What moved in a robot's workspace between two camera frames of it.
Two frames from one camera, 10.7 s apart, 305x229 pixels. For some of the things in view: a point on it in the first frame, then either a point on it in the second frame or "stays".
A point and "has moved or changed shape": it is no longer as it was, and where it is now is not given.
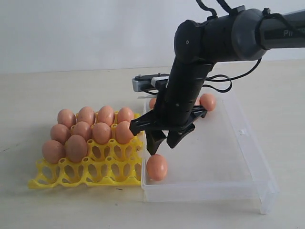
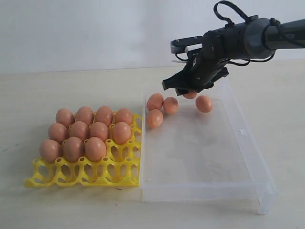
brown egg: x=106 y=115 stays
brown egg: x=197 y=102 has moved or changed shape
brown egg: x=157 y=167 → x=95 y=149
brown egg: x=60 y=133 stays
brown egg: x=66 y=117 stays
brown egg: x=101 y=133 stays
